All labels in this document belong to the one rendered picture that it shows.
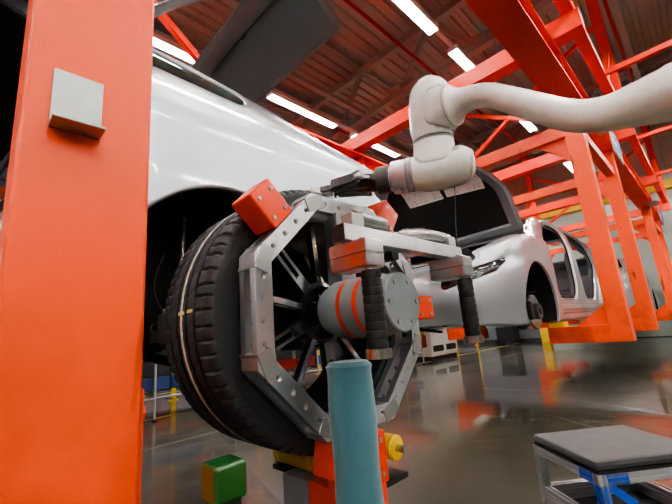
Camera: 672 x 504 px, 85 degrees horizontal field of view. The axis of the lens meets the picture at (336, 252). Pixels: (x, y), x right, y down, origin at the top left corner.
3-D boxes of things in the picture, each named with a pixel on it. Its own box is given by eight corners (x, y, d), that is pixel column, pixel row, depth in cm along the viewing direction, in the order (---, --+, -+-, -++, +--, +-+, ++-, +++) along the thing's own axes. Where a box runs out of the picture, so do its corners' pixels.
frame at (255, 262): (410, 404, 106) (389, 223, 117) (430, 406, 101) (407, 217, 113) (241, 461, 68) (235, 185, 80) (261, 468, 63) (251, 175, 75)
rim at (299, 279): (246, 204, 111) (153, 364, 84) (293, 177, 95) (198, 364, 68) (352, 291, 136) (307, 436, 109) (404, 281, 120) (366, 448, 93)
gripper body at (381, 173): (388, 185, 94) (354, 191, 98) (395, 197, 102) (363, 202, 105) (386, 158, 96) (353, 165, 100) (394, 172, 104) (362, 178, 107)
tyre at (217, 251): (237, 169, 112) (98, 384, 76) (283, 136, 95) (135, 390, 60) (370, 284, 144) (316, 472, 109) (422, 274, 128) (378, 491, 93)
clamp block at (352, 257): (348, 275, 70) (346, 248, 72) (386, 267, 64) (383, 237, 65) (329, 274, 67) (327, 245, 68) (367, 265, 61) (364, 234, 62)
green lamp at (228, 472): (231, 488, 45) (230, 452, 46) (248, 496, 42) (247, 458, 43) (199, 500, 42) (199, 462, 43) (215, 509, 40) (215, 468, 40)
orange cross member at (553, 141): (381, 226, 563) (378, 200, 572) (573, 163, 386) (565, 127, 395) (376, 225, 555) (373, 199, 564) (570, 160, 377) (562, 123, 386)
